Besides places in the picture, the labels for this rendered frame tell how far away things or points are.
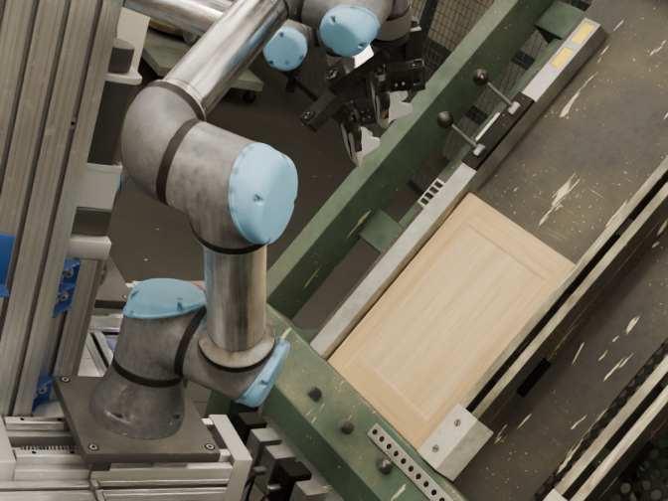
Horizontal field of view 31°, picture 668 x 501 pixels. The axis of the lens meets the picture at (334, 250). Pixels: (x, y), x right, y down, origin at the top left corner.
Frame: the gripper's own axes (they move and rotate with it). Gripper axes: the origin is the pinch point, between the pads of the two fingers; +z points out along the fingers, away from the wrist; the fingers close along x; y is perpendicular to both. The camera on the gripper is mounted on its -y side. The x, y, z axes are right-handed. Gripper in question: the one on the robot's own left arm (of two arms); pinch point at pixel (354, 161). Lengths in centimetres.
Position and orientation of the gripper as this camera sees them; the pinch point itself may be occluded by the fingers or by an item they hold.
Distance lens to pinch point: 242.3
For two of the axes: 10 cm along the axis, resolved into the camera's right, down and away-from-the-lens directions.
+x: -3.8, -4.5, 8.1
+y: 9.1, -3.4, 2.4
